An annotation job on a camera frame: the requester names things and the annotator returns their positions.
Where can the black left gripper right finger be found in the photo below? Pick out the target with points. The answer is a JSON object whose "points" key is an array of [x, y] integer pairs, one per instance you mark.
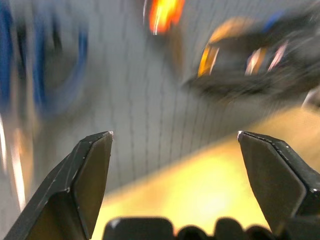
{"points": [[277, 185]]}

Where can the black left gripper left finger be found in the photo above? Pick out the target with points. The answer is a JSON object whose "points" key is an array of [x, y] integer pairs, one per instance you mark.
{"points": [[62, 195]]}

